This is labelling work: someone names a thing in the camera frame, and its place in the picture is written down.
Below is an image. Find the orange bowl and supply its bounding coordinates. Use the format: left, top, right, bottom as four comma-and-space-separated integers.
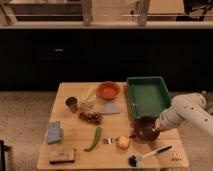
96, 81, 120, 100

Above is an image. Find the small metal fork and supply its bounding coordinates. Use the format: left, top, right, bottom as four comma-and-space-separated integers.
103, 138, 118, 144

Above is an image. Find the clear plastic container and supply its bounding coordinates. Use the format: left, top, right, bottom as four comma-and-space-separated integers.
80, 95, 96, 110

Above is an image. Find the bunch of red grapes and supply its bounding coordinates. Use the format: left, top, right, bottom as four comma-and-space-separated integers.
79, 112, 102, 125

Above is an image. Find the green plastic tray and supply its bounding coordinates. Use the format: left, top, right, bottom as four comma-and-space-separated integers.
127, 76, 171, 119

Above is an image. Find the dark metal cup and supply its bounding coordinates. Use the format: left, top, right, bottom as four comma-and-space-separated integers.
65, 97, 78, 113

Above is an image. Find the yellow onion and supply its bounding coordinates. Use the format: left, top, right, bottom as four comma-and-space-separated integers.
117, 136, 130, 150

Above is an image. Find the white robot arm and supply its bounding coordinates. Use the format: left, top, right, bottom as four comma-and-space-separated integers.
155, 93, 213, 137

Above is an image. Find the green cucumber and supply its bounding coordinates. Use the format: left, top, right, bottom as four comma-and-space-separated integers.
84, 127, 102, 152

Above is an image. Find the dark maroon bowl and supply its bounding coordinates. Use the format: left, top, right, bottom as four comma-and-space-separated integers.
132, 116, 160, 141

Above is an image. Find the brown wooden block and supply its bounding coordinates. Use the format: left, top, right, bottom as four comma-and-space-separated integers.
49, 148, 76, 164

